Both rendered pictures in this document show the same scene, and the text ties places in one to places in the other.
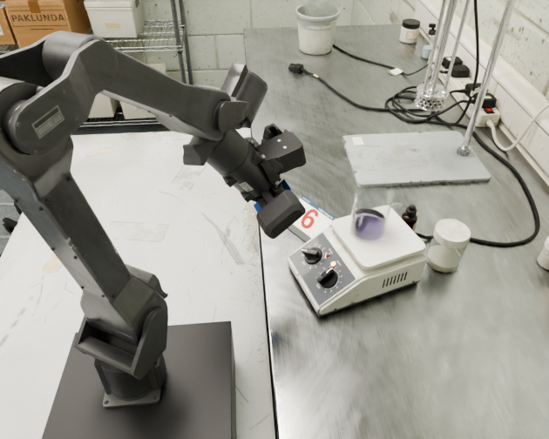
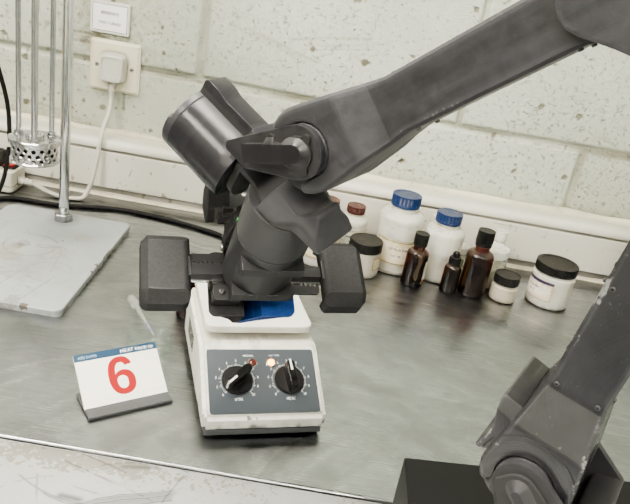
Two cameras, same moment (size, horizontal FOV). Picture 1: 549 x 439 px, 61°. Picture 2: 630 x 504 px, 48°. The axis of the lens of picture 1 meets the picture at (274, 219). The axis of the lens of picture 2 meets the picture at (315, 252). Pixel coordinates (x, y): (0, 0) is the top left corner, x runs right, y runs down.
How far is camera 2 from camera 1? 0.73 m
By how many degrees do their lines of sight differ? 72
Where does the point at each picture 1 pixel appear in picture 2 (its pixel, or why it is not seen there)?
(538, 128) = (109, 153)
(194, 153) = (338, 217)
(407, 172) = (69, 267)
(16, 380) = not seen: outside the picture
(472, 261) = not seen: hidden behind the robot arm
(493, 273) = not seen: hidden behind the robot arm
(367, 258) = (295, 319)
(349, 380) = (419, 434)
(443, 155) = (55, 232)
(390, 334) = (355, 382)
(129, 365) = (613, 481)
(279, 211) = (352, 265)
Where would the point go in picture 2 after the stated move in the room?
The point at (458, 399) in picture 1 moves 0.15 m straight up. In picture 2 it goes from (441, 368) to (470, 264)
